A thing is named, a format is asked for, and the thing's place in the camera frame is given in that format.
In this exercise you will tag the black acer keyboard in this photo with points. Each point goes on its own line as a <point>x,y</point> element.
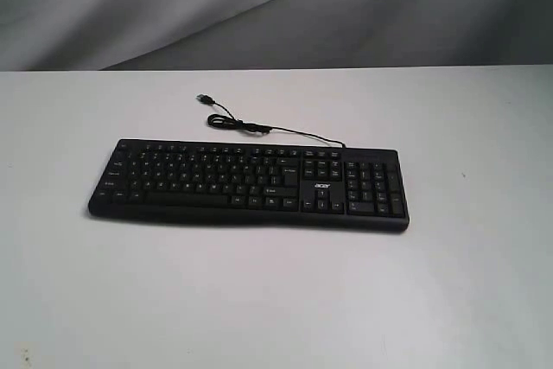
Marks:
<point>252,184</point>

